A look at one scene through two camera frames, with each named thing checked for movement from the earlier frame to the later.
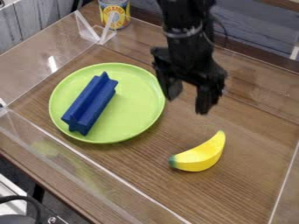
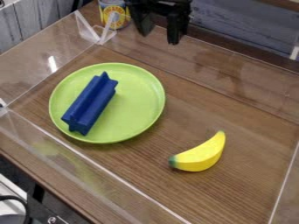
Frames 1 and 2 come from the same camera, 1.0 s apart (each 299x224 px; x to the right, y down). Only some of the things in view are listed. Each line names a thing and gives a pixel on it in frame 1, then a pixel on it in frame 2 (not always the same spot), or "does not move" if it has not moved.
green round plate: (135, 109) does not move
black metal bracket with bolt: (54, 211) does not move
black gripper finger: (172, 85) to (143, 19)
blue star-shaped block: (90, 105) does not move
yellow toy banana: (203, 157) does not move
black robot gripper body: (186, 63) to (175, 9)
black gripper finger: (208, 94) to (178, 23)
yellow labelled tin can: (115, 13) does not move
